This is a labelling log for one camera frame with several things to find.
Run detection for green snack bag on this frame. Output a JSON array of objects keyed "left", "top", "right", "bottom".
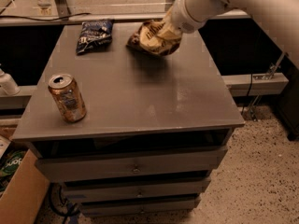
[{"left": 0, "top": 150, "right": 25, "bottom": 193}]

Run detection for orange soda can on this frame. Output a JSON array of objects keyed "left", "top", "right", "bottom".
[{"left": 48, "top": 73, "right": 87, "bottom": 122}]

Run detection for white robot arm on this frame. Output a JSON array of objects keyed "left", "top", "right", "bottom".
[{"left": 162, "top": 0, "right": 299, "bottom": 67}]

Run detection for black cables under cabinet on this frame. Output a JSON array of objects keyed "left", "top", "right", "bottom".
[{"left": 47, "top": 184, "right": 81, "bottom": 224}]

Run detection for brown chip bag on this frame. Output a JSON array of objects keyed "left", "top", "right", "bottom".
[{"left": 127, "top": 20, "right": 180, "bottom": 57}]

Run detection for black cable on shelf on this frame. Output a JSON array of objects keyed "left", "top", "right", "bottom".
[{"left": 0, "top": 12, "right": 92, "bottom": 22}]

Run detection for blue chip bag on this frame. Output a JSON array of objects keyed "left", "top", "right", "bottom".
[{"left": 76, "top": 20, "right": 114, "bottom": 55}]

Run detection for white plastic bottle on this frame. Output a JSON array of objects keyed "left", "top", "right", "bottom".
[{"left": 0, "top": 68, "right": 20, "bottom": 95}]

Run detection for grey metal rail frame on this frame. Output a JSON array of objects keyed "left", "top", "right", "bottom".
[{"left": 0, "top": 0, "right": 253, "bottom": 28}]

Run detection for cardboard box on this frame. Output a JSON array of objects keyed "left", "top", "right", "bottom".
[{"left": 0, "top": 135, "right": 50, "bottom": 224}]

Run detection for grey drawer cabinet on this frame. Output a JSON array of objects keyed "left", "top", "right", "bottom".
[{"left": 14, "top": 22, "right": 244, "bottom": 217}]

